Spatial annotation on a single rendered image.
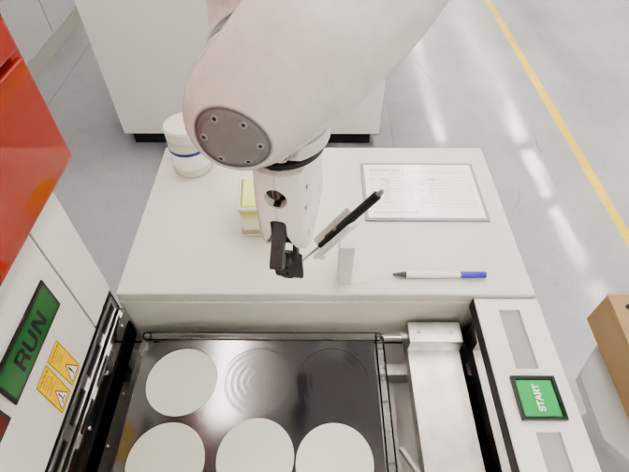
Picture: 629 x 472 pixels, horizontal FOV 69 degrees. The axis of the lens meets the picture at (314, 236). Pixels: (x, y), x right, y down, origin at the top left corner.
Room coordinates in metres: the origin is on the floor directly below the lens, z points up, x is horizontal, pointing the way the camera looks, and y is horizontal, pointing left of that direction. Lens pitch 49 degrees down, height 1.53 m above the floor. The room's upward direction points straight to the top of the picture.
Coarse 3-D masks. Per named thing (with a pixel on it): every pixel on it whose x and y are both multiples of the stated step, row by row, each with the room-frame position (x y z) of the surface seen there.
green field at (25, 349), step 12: (36, 300) 0.27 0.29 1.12; (48, 300) 0.28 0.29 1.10; (36, 312) 0.26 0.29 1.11; (48, 312) 0.27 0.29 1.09; (24, 324) 0.24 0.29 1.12; (36, 324) 0.25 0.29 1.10; (48, 324) 0.26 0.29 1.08; (24, 336) 0.23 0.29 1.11; (36, 336) 0.24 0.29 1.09; (12, 348) 0.21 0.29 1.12; (24, 348) 0.22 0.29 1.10; (36, 348) 0.23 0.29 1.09; (12, 360) 0.20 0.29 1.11; (24, 360) 0.21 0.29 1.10; (12, 372) 0.19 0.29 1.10; (24, 372) 0.20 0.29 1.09; (0, 384) 0.18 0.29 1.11; (12, 384) 0.18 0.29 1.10
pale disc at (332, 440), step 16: (320, 432) 0.20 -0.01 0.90; (336, 432) 0.20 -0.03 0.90; (352, 432) 0.20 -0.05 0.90; (304, 448) 0.18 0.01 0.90; (320, 448) 0.18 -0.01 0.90; (336, 448) 0.18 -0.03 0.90; (352, 448) 0.18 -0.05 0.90; (368, 448) 0.18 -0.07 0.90; (304, 464) 0.16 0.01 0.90; (320, 464) 0.16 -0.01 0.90; (336, 464) 0.16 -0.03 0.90; (352, 464) 0.16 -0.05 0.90; (368, 464) 0.16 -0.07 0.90
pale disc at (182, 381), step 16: (176, 352) 0.32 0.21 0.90; (192, 352) 0.32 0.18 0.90; (160, 368) 0.29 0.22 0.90; (176, 368) 0.29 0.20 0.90; (192, 368) 0.29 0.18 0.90; (208, 368) 0.29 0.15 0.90; (160, 384) 0.27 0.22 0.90; (176, 384) 0.27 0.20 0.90; (192, 384) 0.27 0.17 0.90; (208, 384) 0.27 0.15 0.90; (160, 400) 0.24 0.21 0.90; (176, 400) 0.24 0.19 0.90; (192, 400) 0.24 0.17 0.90; (176, 416) 0.22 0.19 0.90
